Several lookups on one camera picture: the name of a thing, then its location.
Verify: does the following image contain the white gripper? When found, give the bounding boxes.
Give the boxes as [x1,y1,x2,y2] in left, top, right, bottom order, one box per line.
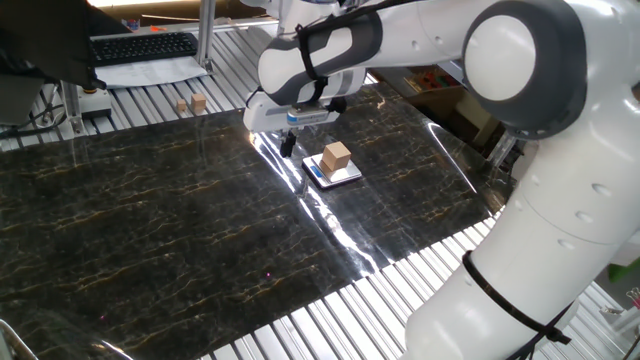
[243,89,346,159]

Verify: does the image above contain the large wooden cube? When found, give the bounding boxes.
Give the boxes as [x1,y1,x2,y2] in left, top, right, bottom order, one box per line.
[321,141,353,174]

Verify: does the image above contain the silver digital scale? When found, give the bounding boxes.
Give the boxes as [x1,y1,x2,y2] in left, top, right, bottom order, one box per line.
[301,152,363,190]

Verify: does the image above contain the coloured blocks set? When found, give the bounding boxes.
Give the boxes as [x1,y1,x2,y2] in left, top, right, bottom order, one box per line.
[405,67,464,94]

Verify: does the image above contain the brown cardboard box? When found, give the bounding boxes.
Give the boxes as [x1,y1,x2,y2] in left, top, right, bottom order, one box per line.
[372,65,504,151]

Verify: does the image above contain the white paper sheet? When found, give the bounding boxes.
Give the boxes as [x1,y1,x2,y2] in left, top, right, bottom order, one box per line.
[94,54,209,90]

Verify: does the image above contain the black marble pattern mat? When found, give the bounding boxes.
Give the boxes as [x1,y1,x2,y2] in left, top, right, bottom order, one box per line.
[0,81,517,360]

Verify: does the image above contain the black keyboard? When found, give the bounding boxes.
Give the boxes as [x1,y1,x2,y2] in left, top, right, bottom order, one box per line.
[89,31,200,68]

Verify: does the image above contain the white emergency stop box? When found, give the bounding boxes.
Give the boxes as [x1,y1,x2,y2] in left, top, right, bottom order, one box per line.
[77,85,113,120]

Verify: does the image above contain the black monitor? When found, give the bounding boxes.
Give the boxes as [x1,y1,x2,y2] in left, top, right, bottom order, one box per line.
[0,0,131,91]

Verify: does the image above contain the grey flat panel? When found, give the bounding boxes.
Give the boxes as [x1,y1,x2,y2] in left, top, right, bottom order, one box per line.
[0,74,47,126]

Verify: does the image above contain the green leaf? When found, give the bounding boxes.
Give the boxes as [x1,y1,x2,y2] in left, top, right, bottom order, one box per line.
[607,258,640,282]

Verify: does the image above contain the silver wrist camera blue ends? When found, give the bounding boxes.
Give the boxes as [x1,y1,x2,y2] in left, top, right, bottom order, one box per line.
[285,107,342,127]

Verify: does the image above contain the aluminium rail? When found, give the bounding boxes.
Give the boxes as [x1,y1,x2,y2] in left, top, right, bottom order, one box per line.
[92,18,279,39]

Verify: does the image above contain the tall aluminium post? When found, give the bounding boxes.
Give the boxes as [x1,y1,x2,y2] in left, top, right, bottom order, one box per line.
[195,0,217,74]

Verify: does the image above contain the aluminium frame leg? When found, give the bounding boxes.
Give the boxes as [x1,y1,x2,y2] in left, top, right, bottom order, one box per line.
[485,130,519,169]

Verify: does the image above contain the short aluminium post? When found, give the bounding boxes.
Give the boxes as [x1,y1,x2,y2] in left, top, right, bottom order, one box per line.
[59,79,86,136]

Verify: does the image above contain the black strap on lower link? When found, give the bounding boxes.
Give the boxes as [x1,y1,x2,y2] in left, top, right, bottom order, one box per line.
[462,249,574,346]

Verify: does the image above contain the black cable by monitor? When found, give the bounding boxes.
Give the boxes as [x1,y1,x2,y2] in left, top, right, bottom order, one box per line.
[0,102,69,140]

